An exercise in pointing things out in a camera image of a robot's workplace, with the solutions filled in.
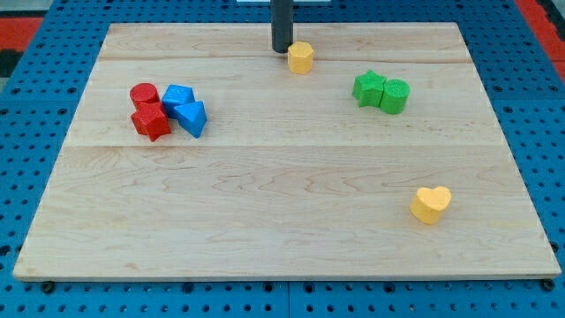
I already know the green circle block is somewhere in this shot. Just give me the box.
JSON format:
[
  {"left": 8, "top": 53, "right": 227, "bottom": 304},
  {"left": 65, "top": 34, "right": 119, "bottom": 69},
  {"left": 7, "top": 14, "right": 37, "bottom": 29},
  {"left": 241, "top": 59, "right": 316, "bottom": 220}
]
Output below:
[{"left": 380, "top": 79, "right": 411, "bottom": 115}]

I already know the yellow heart block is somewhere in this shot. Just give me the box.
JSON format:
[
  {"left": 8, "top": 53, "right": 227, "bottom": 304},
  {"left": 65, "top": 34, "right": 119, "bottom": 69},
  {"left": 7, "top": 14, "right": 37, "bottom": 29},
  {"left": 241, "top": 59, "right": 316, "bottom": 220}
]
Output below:
[{"left": 409, "top": 186, "right": 452, "bottom": 225}]

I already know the red circle block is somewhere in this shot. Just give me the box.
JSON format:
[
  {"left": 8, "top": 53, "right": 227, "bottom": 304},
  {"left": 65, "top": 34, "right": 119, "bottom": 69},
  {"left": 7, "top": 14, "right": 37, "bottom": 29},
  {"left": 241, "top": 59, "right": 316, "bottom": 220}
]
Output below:
[{"left": 129, "top": 82, "right": 160, "bottom": 110}]

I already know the light wooden board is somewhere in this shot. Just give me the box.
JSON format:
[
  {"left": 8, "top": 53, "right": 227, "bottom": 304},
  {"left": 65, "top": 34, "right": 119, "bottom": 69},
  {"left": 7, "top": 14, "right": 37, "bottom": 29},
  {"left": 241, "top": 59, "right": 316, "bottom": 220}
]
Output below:
[{"left": 13, "top": 22, "right": 561, "bottom": 282}]

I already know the blue triangle block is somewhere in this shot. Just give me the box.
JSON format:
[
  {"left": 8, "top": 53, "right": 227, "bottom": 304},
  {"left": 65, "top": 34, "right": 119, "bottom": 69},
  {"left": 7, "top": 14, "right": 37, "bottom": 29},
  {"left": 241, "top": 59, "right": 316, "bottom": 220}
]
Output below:
[{"left": 173, "top": 101, "right": 207, "bottom": 139}]

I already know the yellow hexagon block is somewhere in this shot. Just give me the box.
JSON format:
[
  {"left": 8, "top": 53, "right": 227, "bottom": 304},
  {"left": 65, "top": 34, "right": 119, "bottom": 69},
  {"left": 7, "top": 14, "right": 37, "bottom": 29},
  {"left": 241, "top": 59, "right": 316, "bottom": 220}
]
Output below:
[{"left": 288, "top": 42, "right": 314, "bottom": 74}]

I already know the green star block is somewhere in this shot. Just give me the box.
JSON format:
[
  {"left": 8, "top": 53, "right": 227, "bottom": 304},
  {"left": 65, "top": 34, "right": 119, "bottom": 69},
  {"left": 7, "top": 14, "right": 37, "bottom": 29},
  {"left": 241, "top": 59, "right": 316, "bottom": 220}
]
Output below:
[{"left": 352, "top": 70, "right": 387, "bottom": 108}]

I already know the blue cube block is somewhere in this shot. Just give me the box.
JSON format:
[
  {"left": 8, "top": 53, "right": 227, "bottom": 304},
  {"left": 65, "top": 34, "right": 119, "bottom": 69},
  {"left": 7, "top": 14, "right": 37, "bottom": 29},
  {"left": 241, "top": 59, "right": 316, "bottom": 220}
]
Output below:
[{"left": 162, "top": 84, "right": 195, "bottom": 119}]

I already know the red star block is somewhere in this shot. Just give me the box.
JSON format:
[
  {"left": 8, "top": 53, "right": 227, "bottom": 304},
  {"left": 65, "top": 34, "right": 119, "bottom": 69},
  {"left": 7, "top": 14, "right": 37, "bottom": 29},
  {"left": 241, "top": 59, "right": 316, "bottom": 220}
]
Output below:
[{"left": 131, "top": 102, "right": 171, "bottom": 141}]

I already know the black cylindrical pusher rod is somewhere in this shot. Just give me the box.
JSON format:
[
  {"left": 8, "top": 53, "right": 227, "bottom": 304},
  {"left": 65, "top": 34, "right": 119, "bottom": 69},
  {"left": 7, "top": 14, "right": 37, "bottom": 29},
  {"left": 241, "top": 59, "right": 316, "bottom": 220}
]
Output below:
[{"left": 270, "top": 0, "right": 294, "bottom": 54}]

